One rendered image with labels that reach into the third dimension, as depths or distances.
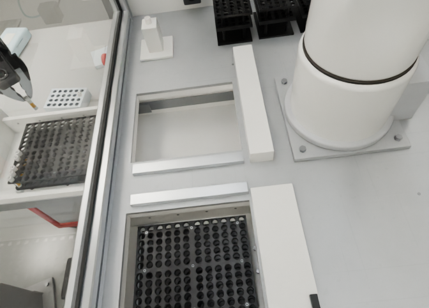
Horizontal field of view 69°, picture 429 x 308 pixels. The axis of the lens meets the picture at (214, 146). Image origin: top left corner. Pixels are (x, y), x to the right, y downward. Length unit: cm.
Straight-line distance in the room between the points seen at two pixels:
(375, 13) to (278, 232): 37
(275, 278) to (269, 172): 20
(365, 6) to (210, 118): 52
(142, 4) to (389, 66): 74
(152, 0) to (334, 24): 65
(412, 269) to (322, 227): 15
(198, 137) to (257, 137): 24
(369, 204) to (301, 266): 18
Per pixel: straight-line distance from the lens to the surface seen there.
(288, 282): 56
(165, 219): 72
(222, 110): 89
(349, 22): 49
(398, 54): 54
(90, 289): 58
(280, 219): 59
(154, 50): 90
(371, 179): 67
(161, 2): 104
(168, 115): 90
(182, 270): 64
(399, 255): 63
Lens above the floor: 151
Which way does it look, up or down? 57 degrees down
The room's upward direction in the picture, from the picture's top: 11 degrees counter-clockwise
